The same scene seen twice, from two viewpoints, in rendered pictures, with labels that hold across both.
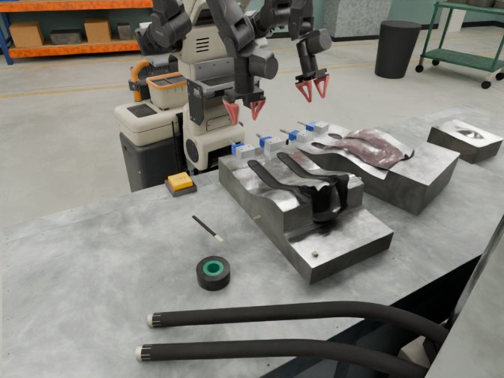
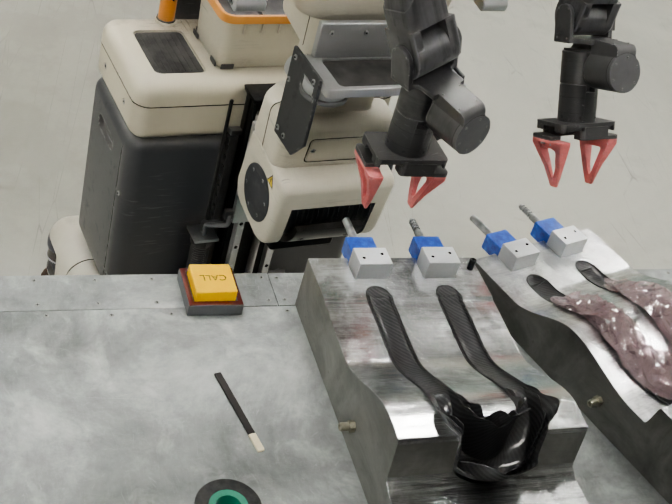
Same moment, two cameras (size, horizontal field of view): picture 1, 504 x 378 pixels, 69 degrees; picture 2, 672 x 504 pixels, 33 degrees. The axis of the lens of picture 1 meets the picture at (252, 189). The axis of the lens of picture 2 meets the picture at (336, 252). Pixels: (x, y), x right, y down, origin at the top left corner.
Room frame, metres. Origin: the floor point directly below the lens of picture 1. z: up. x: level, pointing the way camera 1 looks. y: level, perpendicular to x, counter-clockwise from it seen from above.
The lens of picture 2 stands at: (-0.27, 0.01, 1.90)
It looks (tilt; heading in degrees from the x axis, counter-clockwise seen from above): 38 degrees down; 3
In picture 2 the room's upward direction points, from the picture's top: 17 degrees clockwise
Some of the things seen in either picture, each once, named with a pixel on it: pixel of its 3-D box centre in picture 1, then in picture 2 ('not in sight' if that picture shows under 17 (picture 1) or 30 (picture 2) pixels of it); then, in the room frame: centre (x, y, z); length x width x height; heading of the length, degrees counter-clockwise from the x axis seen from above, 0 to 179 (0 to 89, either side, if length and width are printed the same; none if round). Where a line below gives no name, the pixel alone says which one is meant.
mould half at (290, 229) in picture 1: (295, 192); (446, 394); (0.85, -0.13, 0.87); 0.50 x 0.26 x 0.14; 30
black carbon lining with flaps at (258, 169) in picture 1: (297, 174); (460, 359); (0.87, -0.13, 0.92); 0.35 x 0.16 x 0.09; 30
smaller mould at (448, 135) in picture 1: (463, 140); not in sight; (1.27, -0.81, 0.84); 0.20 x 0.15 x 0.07; 30
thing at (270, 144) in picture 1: (265, 142); (425, 247); (1.12, -0.05, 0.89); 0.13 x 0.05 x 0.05; 30
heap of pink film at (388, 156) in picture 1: (367, 144); (646, 325); (1.10, -0.39, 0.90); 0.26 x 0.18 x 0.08; 47
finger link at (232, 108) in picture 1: (238, 109); (381, 178); (1.02, 0.05, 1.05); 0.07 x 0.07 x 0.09; 31
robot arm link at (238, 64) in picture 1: (245, 63); (425, 97); (1.03, 0.03, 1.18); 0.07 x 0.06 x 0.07; 52
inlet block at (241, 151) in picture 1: (238, 148); (358, 248); (1.07, 0.05, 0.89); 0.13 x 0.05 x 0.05; 30
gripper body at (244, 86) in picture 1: (244, 84); (409, 134); (1.03, 0.03, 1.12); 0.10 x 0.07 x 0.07; 121
